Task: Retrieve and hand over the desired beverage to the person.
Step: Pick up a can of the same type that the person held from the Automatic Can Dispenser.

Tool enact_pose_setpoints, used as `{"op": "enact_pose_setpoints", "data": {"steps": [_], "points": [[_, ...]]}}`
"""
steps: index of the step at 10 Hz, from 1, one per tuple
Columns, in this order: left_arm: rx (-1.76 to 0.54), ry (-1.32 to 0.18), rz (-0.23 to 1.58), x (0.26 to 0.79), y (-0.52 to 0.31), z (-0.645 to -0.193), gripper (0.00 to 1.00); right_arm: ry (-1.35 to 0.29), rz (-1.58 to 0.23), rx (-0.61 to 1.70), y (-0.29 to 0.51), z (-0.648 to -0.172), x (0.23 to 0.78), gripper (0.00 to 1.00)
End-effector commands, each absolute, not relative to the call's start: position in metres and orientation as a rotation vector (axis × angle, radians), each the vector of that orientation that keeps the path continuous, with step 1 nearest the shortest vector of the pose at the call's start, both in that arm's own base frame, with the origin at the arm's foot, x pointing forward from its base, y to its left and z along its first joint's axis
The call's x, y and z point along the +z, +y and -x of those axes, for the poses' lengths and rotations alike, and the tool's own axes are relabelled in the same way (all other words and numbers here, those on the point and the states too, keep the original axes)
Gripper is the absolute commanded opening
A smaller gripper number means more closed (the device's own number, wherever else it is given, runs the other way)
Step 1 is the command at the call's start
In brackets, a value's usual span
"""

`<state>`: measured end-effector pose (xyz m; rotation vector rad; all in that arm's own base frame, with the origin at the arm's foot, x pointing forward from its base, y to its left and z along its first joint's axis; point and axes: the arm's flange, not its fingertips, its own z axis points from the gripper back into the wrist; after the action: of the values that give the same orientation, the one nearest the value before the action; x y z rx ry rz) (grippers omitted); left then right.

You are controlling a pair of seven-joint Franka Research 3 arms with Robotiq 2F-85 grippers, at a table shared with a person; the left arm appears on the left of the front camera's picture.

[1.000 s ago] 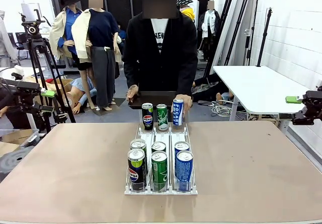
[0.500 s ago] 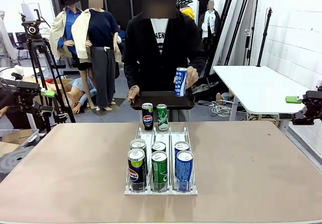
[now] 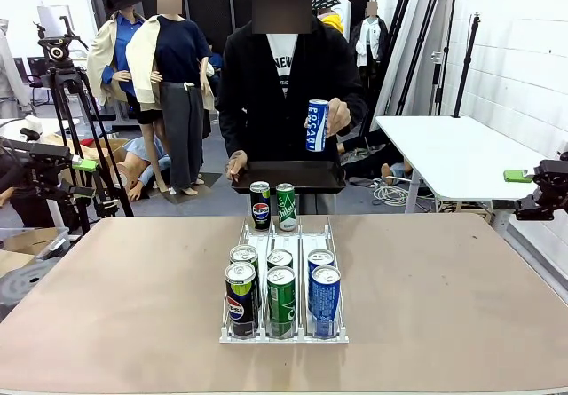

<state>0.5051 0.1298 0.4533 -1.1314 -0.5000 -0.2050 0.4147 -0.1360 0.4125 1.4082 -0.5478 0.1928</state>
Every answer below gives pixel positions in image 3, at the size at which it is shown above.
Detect person's right hand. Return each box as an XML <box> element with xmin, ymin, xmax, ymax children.
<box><xmin>225</xmin><ymin>149</ymin><xmax>249</xmax><ymax>181</ymax></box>

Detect black backpack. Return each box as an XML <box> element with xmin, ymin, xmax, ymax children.
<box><xmin>8</xmin><ymin>193</ymin><xmax>82</xmax><ymax>230</ymax></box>

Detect flat cardboard sheet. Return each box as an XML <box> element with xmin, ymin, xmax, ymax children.
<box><xmin>0</xmin><ymin>249</ymin><xmax>37</xmax><ymax>277</ymax></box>

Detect black Pepsi can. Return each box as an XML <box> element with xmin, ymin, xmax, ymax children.
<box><xmin>249</xmin><ymin>180</ymin><xmax>272</xmax><ymax>231</ymax></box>

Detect Pepsi lime can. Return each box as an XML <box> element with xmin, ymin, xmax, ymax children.
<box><xmin>225</xmin><ymin>261</ymin><xmax>260</xmax><ymax>339</ymax></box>
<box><xmin>229</xmin><ymin>244</ymin><xmax>260</xmax><ymax>283</ymax></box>

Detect person's right forearm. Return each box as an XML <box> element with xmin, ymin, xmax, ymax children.
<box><xmin>218</xmin><ymin>101</ymin><xmax>249</xmax><ymax>159</ymax></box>

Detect black camera tripod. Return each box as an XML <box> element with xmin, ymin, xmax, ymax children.
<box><xmin>33</xmin><ymin>15</ymin><xmax>134</xmax><ymax>236</ymax></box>

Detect person in black cardigan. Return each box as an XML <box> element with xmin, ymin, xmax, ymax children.
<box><xmin>217</xmin><ymin>0</ymin><xmax>369</xmax><ymax>217</ymax></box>

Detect green Chilsung cider can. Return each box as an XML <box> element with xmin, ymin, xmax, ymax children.
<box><xmin>266</xmin><ymin>265</ymin><xmax>297</xmax><ymax>339</ymax></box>
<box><xmin>266</xmin><ymin>249</ymin><xmax>295</xmax><ymax>273</ymax></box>
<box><xmin>275</xmin><ymin>183</ymin><xmax>297</xmax><ymax>233</ymax></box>

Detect black serving tray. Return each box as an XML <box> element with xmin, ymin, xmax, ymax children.
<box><xmin>230</xmin><ymin>160</ymin><xmax>347</xmax><ymax>195</ymax></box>

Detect person's left hand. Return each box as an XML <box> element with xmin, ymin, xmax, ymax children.
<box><xmin>304</xmin><ymin>97</ymin><xmax>352</xmax><ymax>139</ymax></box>

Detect clear plastic storage bin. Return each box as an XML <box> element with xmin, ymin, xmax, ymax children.
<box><xmin>0</xmin><ymin>226</ymin><xmax>71</xmax><ymax>261</ymax></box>

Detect crouching person in blue shirt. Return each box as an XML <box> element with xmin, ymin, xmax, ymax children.
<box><xmin>115</xmin><ymin>136</ymin><xmax>173</xmax><ymax>203</ymax></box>

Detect white side table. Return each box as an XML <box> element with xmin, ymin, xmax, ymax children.
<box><xmin>375</xmin><ymin>114</ymin><xmax>568</xmax><ymax>227</ymax></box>

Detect seated person in black clothes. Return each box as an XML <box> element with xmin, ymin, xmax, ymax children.
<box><xmin>336</xmin><ymin>128</ymin><xmax>414</xmax><ymax>181</ymax></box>

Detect black office chair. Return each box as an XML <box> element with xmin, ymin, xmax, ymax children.
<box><xmin>12</xmin><ymin>56</ymin><xmax>52</xmax><ymax>106</ymax></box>

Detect brown cardboard box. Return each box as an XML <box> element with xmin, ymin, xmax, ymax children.
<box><xmin>43</xmin><ymin>133</ymin><xmax>130</xmax><ymax>188</ymax></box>

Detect blue Pocari Sweat can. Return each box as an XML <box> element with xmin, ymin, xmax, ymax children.
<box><xmin>311</xmin><ymin>265</ymin><xmax>343</xmax><ymax>339</ymax></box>
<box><xmin>306</xmin><ymin>248</ymin><xmax>336</xmax><ymax>312</ymax></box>
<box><xmin>305</xmin><ymin>99</ymin><xmax>330</xmax><ymax>153</ymax></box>

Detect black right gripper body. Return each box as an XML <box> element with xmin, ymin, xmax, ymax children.
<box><xmin>534</xmin><ymin>158</ymin><xmax>568</xmax><ymax>212</ymax></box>

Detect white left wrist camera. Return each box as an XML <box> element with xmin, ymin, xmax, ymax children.
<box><xmin>20</xmin><ymin>114</ymin><xmax>44</xmax><ymax>143</ymax></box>

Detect black light stand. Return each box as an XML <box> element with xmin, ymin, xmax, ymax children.
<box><xmin>451</xmin><ymin>12</ymin><xmax>483</xmax><ymax>119</ymax></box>

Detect black stand pole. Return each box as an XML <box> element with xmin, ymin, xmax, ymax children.
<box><xmin>434</xmin><ymin>0</ymin><xmax>459</xmax><ymax>116</ymax></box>
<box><xmin>397</xmin><ymin>0</ymin><xmax>449</xmax><ymax>116</ymax></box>
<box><xmin>383</xmin><ymin>0</ymin><xmax>421</xmax><ymax>116</ymax></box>

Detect white desk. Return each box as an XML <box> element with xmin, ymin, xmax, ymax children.
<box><xmin>0</xmin><ymin>117</ymin><xmax>82</xmax><ymax>227</ymax></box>

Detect clear acrylic can rack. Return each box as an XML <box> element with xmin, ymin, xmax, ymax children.
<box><xmin>218</xmin><ymin>217</ymin><xmax>351</xmax><ymax>346</ymax></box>

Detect dark grey round base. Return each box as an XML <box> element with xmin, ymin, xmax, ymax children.
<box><xmin>0</xmin><ymin>257</ymin><xmax>61</xmax><ymax>323</ymax></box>

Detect grey hooded garment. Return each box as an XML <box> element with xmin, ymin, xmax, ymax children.
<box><xmin>0</xmin><ymin>18</ymin><xmax>33</xmax><ymax>119</ymax></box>

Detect mannequin with white jacket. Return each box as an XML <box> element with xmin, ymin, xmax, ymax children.
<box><xmin>349</xmin><ymin>0</ymin><xmax>390</xmax><ymax>107</ymax></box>

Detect person's left forearm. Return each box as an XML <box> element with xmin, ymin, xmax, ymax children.
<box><xmin>340</xmin><ymin>88</ymin><xmax>369</xmax><ymax>138</ymax></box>

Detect mannequin with black hat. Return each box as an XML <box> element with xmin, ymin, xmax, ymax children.
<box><xmin>86</xmin><ymin>0</ymin><xmax>172</xmax><ymax>194</ymax></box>

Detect mannequin with navy top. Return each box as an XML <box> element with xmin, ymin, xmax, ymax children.
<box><xmin>126</xmin><ymin>0</ymin><xmax>215</xmax><ymax>197</ymax></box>

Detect white floor cables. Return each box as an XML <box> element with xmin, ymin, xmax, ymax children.
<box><xmin>371</xmin><ymin>175</ymin><xmax>416</xmax><ymax>208</ymax></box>

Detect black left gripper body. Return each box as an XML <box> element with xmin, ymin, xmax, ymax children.
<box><xmin>7</xmin><ymin>140</ymin><xmax>59</xmax><ymax>201</ymax></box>

